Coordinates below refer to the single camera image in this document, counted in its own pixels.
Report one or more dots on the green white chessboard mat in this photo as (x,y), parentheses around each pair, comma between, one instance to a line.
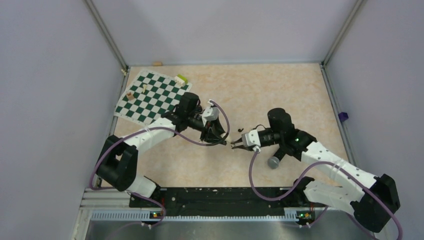
(161,95)

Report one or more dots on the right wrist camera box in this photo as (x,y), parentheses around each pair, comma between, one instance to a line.
(251,141)

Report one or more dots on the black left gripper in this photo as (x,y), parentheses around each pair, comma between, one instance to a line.
(212,132)

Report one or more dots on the green white toy block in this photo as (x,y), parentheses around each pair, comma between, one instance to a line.
(181,80)

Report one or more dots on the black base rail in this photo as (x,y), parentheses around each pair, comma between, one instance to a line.
(220,202)

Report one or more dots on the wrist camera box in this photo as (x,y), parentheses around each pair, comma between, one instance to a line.
(251,141)
(211,113)

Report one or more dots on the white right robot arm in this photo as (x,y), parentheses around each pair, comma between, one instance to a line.
(329,179)

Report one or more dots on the wooden cork piece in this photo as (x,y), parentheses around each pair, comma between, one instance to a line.
(157,64)

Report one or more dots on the small wooden cube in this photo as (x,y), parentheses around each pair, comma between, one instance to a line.
(130,96)

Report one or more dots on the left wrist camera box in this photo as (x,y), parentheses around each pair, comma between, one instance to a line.
(211,113)

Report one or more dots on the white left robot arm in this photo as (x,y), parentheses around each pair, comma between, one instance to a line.
(118,160)

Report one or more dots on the small purple object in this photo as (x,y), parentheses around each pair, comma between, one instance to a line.
(343,116)

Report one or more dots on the black microphone grey head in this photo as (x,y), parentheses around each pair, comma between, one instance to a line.
(274,161)

